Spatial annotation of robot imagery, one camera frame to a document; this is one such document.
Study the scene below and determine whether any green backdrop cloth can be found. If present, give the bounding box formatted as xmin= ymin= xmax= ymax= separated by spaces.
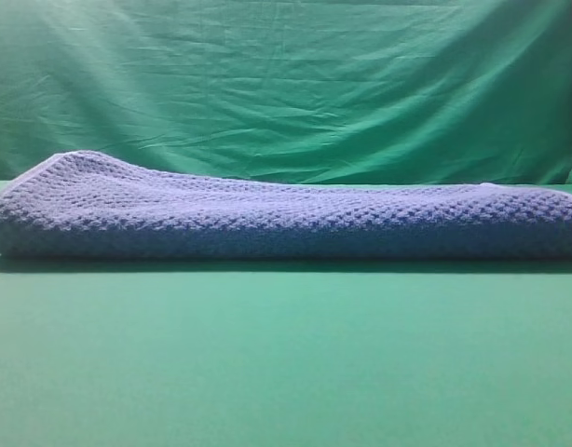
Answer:
xmin=0 ymin=1 xmax=572 ymax=184

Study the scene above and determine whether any blue waffle-weave towel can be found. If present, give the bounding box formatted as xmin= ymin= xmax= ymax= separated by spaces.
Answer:
xmin=0 ymin=151 xmax=572 ymax=259

